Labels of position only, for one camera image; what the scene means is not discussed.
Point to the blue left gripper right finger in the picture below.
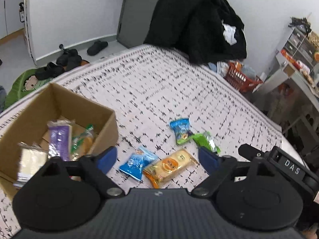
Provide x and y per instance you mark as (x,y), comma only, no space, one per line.
(219,170)

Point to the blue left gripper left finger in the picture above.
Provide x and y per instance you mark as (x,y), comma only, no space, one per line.
(94,169)

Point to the light green snack packet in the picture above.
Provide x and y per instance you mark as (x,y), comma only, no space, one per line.
(206,140)

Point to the green white pastry packet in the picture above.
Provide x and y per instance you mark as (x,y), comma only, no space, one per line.
(82,143)

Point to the blue snack packet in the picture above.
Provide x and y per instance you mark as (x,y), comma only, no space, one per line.
(136,163)

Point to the long purple wafer pack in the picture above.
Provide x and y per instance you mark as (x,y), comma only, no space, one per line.
(60,138)

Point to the blue green candy packet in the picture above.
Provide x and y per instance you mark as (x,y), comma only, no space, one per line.
(181,129)

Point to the orange cracker packet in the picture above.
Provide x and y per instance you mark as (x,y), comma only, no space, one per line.
(161,171)

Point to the white clear wrapped cake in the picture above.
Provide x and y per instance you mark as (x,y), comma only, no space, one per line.
(32,158)

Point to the brown cardboard box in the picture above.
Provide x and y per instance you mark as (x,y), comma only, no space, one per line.
(31,127)

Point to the white patterned bed cloth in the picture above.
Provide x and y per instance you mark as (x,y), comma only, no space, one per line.
(148,87)

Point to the red plastic basket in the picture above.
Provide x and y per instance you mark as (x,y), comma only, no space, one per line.
(240,81)

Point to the green leaf cartoon rug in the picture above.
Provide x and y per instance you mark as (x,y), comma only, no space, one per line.
(25,84)

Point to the pile of black shoes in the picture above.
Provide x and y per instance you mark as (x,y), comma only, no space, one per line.
(67,61)

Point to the white desk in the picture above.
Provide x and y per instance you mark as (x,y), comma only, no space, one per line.
(287,98)

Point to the black slipper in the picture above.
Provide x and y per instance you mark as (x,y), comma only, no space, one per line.
(97,47)

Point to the grey drawer organizer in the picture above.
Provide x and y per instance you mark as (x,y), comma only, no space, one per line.
(300,48)

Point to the black clothes on chair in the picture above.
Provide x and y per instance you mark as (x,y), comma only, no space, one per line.
(207,31)

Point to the white kitchen cabinet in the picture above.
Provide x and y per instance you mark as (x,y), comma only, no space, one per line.
(10,17)

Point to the grey door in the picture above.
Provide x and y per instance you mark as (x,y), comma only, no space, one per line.
(134,22)

